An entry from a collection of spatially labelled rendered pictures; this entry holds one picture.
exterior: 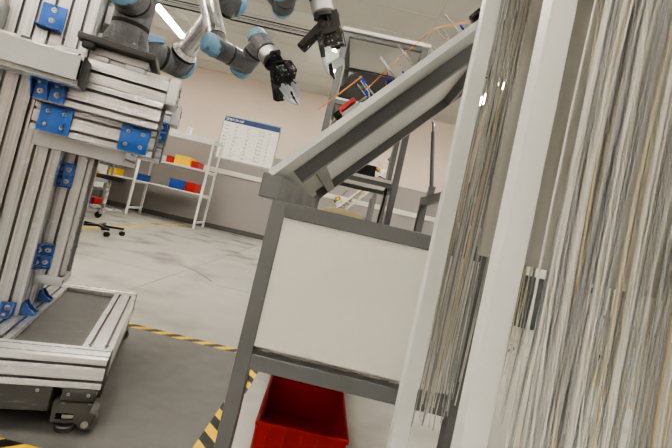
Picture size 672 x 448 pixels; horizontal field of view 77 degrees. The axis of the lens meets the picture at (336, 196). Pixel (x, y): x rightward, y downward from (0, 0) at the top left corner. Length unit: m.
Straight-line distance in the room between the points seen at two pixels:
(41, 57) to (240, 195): 7.91
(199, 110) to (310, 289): 8.72
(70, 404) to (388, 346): 0.94
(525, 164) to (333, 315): 0.73
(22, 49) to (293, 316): 1.03
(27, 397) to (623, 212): 1.49
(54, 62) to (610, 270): 1.38
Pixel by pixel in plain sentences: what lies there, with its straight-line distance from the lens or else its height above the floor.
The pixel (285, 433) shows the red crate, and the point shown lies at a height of 0.12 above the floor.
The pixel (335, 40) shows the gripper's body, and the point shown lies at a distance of 1.49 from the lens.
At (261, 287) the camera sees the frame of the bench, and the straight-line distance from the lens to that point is 1.14.
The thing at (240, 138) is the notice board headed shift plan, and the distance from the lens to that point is 9.32.
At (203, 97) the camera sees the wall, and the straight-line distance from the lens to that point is 9.76.
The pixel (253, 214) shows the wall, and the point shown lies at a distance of 9.13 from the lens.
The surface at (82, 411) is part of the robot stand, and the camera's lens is 1.58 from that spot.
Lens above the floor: 0.79
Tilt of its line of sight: 3 degrees up
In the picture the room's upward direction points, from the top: 13 degrees clockwise
